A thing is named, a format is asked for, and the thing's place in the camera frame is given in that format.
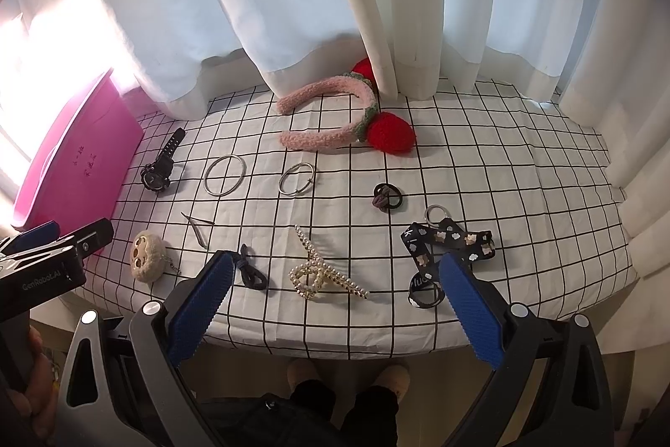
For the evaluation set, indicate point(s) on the silver bangle pair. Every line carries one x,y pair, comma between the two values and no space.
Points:
224,175

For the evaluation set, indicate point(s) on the person left hand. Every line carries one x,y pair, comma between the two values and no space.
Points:
38,403

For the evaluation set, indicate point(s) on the beige plush sloth charm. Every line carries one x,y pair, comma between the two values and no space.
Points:
150,257

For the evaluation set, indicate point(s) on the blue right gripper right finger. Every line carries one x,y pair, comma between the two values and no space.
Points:
478,322

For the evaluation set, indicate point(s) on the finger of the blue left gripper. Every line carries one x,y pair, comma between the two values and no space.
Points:
35,237
89,239

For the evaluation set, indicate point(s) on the pearl hair claw clip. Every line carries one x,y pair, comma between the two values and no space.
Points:
309,278

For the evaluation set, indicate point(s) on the pink plastic tub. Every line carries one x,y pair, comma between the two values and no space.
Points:
76,174

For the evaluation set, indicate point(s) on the pink strawberry headband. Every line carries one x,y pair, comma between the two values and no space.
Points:
340,111

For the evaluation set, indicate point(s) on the white curtain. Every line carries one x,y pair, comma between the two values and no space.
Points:
609,59

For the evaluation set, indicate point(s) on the black patterned lanyard keyring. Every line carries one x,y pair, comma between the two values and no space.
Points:
430,241

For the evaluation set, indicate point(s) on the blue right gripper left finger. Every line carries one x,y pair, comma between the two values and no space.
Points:
193,304

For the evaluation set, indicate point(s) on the thin metal hair pin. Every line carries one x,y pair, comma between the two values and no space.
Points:
199,227

